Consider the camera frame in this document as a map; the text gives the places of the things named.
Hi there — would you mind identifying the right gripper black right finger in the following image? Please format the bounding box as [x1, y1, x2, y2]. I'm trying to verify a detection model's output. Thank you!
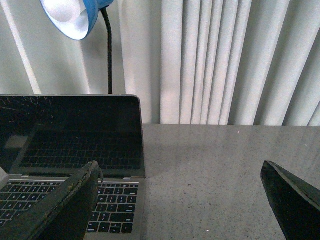
[260, 161, 320, 240]

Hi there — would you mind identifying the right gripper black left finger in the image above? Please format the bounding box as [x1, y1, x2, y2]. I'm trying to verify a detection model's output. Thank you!
[0, 161, 103, 240]

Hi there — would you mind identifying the grey laptop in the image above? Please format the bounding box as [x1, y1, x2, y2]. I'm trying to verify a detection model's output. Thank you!
[0, 94, 146, 240]

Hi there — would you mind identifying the white curtain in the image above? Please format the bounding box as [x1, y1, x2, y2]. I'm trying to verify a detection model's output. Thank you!
[0, 0, 320, 127]

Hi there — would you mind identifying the blue desk lamp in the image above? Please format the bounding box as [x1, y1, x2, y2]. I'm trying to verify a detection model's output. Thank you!
[40, 0, 114, 95]

